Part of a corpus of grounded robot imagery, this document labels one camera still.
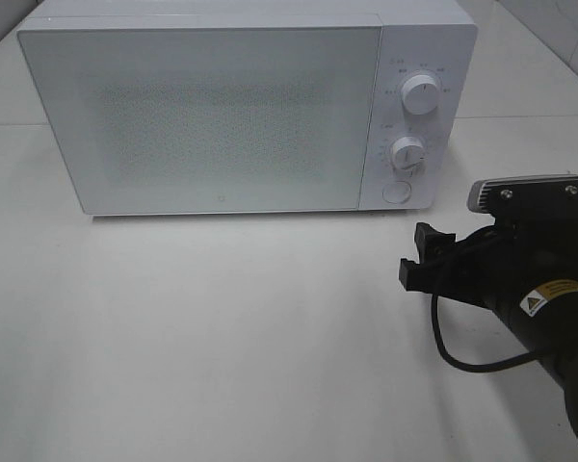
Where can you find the white lower timer knob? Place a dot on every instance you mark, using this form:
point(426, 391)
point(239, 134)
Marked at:
point(407, 153)

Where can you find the white microwave oven body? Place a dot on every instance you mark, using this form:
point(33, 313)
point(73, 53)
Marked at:
point(416, 36)

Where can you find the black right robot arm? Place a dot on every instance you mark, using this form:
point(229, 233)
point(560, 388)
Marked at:
point(550, 337)

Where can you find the white round door button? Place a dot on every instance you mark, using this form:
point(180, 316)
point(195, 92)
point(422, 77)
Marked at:
point(396, 192)

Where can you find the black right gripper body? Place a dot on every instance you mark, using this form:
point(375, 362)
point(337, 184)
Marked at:
point(523, 269)

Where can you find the white upper control knob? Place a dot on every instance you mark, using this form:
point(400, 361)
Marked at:
point(420, 93)

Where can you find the white microwave door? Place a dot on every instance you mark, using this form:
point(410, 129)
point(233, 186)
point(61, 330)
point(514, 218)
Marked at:
point(155, 122)

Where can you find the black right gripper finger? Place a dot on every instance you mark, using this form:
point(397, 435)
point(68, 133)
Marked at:
point(419, 277)
point(431, 243)

